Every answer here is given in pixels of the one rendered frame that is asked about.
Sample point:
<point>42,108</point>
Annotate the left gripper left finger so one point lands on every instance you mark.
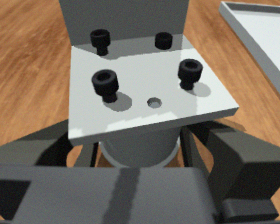
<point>47,147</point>

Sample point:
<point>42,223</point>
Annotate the grey l-shaped bracket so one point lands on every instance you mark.
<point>145,73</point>

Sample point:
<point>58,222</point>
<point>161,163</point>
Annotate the black socket head screw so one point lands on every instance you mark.
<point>100,39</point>
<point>189,72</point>
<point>163,40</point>
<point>106,84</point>

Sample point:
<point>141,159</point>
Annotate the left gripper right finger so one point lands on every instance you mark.
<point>245,167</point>

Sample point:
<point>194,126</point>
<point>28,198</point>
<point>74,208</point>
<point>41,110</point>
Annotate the dark grey cylinder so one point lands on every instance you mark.
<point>153,149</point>

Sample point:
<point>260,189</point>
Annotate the white rimmed tray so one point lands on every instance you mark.
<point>263,22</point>

